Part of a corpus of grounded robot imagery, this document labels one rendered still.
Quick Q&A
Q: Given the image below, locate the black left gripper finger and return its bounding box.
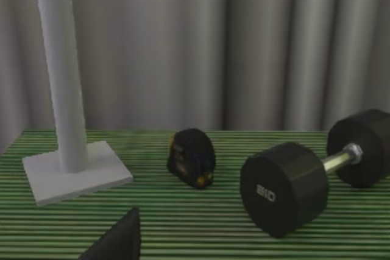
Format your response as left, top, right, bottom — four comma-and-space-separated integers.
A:
77, 206, 141, 260

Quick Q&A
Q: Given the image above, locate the green striped table mat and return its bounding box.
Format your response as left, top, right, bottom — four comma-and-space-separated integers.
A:
0, 128, 390, 260

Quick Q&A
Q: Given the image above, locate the black yellow tape measure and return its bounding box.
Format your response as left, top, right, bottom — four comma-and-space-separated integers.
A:
166, 128, 216, 190

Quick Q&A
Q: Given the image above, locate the black dumbbell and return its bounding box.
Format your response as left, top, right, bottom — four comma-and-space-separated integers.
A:
239, 108, 390, 239

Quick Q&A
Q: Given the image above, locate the grey curtain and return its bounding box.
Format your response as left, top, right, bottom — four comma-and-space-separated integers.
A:
0, 0, 390, 155

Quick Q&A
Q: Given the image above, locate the white post stand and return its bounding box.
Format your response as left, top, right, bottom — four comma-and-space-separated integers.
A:
21, 0, 134, 207

